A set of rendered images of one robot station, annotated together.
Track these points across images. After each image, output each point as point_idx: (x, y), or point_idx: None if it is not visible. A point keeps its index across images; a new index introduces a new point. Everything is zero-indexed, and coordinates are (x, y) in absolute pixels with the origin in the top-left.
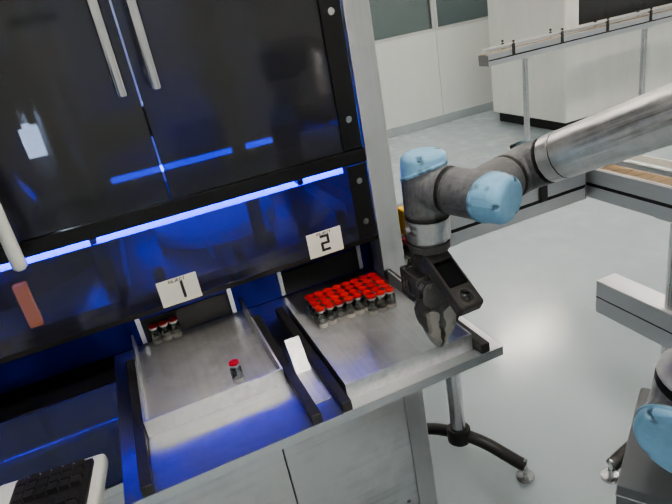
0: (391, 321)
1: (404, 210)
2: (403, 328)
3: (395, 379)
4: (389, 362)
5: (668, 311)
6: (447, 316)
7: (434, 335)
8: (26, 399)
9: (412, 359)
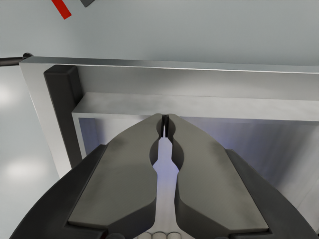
0: (165, 215)
1: None
2: (161, 197)
3: (276, 101)
4: (240, 146)
5: None
6: (139, 172)
7: (199, 133)
8: None
9: (244, 115)
